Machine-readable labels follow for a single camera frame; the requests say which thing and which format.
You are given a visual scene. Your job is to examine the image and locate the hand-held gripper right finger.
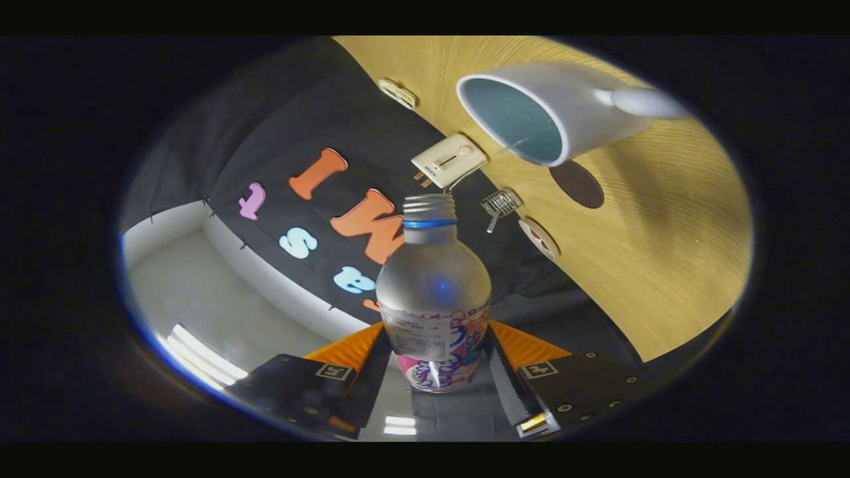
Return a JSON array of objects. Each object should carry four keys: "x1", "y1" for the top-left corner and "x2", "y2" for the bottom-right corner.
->
[{"x1": 485, "y1": 320, "x2": 658, "y2": 438}]

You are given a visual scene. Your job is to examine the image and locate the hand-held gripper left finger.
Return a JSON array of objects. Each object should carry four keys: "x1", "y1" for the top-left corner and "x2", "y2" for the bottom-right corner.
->
[{"x1": 229, "y1": 322, "x2": 392, "y2": 439}]

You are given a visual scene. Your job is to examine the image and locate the silver juice bottle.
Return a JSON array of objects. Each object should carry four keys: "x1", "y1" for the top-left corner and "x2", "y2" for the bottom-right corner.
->
[{"x1": 375, "y1": 193, "x2": 493, "y2": 394}]

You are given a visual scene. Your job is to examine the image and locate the dark brown round coaster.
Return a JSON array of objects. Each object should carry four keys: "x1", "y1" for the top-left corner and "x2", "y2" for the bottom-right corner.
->
[{"x1": 549, "y1": 159, "x2": 606, "y2": 210}]

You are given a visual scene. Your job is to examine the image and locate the white cup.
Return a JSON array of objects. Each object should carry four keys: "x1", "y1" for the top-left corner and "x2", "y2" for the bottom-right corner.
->
[{"x1": 456, "y1": 62, "x2": 691, "y2": 167}]

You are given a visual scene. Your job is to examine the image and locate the small white round plate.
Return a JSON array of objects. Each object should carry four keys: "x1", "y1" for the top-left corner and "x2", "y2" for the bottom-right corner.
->
[{"x1": 518, "y1": 218, "x2": 560, "y2": 261}]

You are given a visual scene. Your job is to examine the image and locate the wooden table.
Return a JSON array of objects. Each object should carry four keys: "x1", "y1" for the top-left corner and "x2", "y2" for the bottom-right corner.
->
[{"x1": 332, "y1": 37, "x2": 754, "y2": 362}]

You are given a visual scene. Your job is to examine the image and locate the white toaster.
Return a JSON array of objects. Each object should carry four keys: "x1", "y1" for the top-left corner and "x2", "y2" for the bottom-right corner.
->
[{"x1": 411, "y1": 133, "x2": 489, "y2": 190}]

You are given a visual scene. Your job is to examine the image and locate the black backdrop cloth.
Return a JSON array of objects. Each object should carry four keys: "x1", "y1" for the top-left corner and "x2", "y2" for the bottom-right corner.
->
[{"x1": 123, "y1": 37, "x2": 641, "y2": 399}]

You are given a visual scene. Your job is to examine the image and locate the white divided tray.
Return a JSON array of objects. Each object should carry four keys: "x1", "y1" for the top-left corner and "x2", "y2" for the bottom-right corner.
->
[{"x1": 377, "y1": 78, "x2": 418, "y2": 110}]

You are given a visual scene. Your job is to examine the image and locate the wire mesh basket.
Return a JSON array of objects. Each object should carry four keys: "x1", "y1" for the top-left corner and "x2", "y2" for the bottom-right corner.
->
[{"x1": 481, "y1": 189, "x2": 524, "y2": 218}]

